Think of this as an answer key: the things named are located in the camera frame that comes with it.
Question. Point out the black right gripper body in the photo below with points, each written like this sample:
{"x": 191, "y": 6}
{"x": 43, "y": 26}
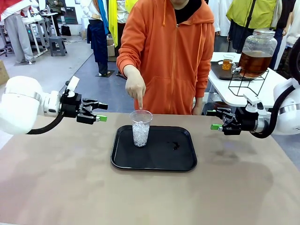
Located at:
{"x": 246, "y": 122}

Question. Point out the black plastic serving tray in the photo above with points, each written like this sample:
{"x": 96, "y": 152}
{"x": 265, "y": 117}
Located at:
{"x": 152, "y": 159}

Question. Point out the person's left hand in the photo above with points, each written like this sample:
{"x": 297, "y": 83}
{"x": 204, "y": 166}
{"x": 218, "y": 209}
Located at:
{"x": 198, "y": 106}

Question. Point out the white hanging shirt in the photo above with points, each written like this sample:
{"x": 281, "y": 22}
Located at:
{"x": 221, "y": 18}

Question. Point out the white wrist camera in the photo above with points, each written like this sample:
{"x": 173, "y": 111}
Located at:
{"x": 254, "y": 106}
{"x": 72, "y": 83}

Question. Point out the yellow hanging cloth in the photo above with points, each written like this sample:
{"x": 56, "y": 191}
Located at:
{"x": 113, "y": 18}

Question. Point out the black bag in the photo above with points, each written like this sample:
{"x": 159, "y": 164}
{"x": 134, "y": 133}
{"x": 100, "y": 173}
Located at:
{"x": 66, "y": 30}

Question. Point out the glass drink dispenser jar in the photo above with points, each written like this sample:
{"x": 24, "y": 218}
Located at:
{"x": 255, "y": 63}

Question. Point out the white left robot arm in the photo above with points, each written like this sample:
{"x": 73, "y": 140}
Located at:
{"x": 18, "y": 105}

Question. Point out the person in grey trousers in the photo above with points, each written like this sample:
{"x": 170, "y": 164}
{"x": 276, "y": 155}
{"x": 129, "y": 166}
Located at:
{"x": 16, "y": 30}

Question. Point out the mannequin in dark blue skirt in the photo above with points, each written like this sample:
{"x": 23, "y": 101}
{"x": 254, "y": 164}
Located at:
{"x": 97, "y": 35}

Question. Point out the white metal frame workbench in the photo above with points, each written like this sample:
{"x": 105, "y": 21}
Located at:
{"x": 38, "y": 23}

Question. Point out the dark liquid puddle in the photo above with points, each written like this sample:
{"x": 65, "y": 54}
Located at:
{"x": 174, "y": 145}

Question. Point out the person in orange hoodie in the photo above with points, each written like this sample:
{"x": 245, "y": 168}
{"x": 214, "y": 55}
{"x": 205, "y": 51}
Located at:
{"x": 168, "y": 58}

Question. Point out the white side table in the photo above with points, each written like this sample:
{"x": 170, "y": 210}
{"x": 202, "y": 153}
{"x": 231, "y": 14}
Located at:
{"x": 222, "y": 85}

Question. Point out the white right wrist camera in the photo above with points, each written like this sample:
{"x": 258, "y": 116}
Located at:
{"x": 254, "y": 106}

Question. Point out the person's left forearm orange sleeve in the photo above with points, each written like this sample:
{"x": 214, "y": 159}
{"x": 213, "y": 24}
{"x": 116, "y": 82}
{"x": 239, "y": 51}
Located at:
{"x": 206, "y": 77}

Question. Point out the person's right hand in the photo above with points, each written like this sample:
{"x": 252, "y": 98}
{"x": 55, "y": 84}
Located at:
{"x": 134, "y": 86}

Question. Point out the brown cardboard box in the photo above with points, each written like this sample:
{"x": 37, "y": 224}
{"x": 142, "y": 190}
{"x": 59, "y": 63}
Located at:
{"x": 111, "y": 50}

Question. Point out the grey plastic stool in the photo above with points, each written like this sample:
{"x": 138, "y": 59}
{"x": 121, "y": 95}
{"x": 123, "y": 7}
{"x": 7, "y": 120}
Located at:
{"x": 57, "y": 41}

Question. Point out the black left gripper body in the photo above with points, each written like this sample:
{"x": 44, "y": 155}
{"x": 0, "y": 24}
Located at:
{"x": 70, "y": 105}

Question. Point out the dark pleated skirt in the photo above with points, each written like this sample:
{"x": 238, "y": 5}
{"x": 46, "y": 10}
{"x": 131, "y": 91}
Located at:
{"x": 239, "y": 35}

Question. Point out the yellow-green jacket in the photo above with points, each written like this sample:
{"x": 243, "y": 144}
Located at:
{"x": 253, "y": 11}

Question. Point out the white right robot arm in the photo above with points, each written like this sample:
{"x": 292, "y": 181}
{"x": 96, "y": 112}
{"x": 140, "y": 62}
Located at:
{"x": 286, "y": 122}

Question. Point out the clear plastic cup with ice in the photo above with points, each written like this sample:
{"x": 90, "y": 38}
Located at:
{"x": 140, "y": 136}
{"x": 227, "y": 64}

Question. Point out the person's right forearm orange sleeve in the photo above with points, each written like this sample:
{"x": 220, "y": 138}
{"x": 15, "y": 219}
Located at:
{"x": 127, "y": 58}

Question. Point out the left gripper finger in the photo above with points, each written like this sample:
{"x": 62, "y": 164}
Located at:
{"x": 86, "y": 117}
{"x": 93, "y": 104}

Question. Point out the blue hanging cloth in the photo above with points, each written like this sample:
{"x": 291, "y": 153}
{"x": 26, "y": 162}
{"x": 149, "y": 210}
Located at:
{"x": 104, "y": 14}

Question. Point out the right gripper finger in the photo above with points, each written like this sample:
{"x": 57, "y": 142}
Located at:
{"x": 229, "y": 127}
{"x": 228, "y": 113}

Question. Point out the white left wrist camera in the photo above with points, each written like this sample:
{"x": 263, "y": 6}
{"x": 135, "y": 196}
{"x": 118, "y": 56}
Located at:
{"x": 72, "y": 83}

